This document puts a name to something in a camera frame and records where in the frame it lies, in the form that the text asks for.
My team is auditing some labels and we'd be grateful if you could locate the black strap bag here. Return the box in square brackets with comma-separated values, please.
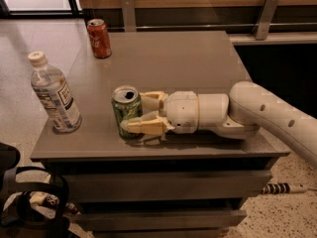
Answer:
[0, 143, 69, 238]

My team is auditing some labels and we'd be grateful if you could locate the metal wall bracket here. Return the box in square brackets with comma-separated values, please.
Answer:
[121, 0, 137, 32]
[253, 0, 279, 41]

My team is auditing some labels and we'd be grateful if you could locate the lower grey drawer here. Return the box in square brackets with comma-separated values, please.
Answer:
[74, 210, 247, 231]

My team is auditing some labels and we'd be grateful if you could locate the grey drawer cabinet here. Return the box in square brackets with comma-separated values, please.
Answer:
[32, 32, 288, 238]

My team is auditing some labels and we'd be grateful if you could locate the green soda can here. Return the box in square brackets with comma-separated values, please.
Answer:
[111, 85, 143, 139]

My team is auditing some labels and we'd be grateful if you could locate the upper grey drawer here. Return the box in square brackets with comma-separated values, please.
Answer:
[64, 171, 271, 202]

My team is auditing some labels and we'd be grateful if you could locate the left metal wall bracket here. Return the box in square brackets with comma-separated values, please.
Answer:
[121, 0, 137, 32]

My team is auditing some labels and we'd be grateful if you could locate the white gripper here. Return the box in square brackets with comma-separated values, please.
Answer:
[120, 91, 198, 135]

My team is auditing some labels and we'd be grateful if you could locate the right metal wall bracket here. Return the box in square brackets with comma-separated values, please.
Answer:
[253, 0, 279, 41]

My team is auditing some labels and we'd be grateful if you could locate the black and white striped stick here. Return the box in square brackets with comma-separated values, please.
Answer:
[261, 182, 309, 195]

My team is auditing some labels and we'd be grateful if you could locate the small snack packet on floor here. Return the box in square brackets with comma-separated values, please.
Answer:
[30, 191, 59, 206]

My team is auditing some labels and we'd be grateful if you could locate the red coke can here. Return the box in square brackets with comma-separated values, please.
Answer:
[87, 19, 112, 59]

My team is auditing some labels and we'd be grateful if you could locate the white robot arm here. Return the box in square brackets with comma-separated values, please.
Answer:
[119, 81, 317, 168]

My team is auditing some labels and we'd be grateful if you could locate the clear plastic water bottle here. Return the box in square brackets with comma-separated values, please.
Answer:
[28, 51, 82, 133]

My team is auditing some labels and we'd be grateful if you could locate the grey drawer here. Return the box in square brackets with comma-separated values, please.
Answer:
[74, 210, 247, 231]
[64, 171, 271, 202]

